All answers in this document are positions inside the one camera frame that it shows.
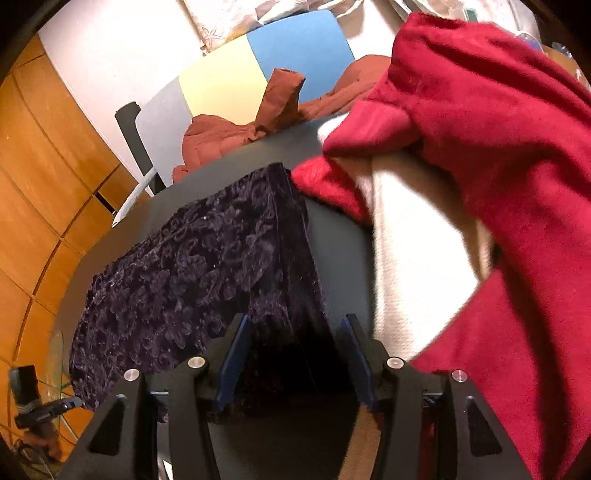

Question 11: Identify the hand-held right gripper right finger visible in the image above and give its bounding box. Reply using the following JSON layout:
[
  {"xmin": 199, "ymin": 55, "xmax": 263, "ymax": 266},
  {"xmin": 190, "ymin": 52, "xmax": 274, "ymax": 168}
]
[{"xmin": 344, "ymin": 314, "xmax": 532, "ymax": 480}]

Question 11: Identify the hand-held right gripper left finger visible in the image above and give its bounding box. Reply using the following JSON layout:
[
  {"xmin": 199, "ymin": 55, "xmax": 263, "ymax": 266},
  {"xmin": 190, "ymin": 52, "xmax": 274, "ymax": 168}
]
[{"xmin": 60, "ymin": 314, "xmax": 252, "ymax": 480}]

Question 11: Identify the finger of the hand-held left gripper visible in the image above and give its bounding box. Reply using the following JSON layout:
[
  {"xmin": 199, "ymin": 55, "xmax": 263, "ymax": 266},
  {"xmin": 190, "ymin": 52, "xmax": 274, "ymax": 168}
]
[{"xmin": 46, "ymin": 396, "xmax": 85, "ymax": 415}]

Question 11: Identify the purple velvet garment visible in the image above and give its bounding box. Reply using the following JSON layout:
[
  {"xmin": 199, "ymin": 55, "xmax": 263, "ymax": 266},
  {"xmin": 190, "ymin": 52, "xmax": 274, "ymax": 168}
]
[{"xmin": 69, "ymin": 162, "xmax": 361, "ymax": 423}]

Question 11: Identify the pale knit sweater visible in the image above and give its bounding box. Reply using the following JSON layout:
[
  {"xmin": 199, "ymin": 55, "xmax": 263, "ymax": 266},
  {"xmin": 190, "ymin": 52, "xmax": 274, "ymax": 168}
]
[{"xmin": 316, "ymin": 115, "xmax": 495, "ymax": 364}]

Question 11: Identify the wooden wardrobe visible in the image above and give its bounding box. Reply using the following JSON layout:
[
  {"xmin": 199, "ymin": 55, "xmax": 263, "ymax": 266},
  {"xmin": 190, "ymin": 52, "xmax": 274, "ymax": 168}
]
[{"xmin": 0, "ymin": 34, "xmax": 157, "ymax": 462}]

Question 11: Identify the rust quilted jacket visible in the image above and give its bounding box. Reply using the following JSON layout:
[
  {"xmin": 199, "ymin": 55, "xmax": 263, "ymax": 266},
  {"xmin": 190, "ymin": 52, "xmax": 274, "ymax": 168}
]
[{"xmin": 173, "ymin": 54, "xmax": 393, "ymax": 184}]

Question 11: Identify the grey yellow blue office chair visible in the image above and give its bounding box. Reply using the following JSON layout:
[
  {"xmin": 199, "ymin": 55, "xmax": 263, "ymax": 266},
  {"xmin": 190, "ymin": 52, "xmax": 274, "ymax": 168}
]
[{"xmin": 113, "ymin": 9, "xmax": 356, "ymax": 227}]

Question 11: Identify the crimson garment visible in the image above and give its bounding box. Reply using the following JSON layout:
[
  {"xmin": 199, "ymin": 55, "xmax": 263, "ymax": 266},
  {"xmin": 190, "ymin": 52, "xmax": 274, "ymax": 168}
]
[{"xmin": 322, "ymin": 11, "xmax": 591, "ymax": 480}]

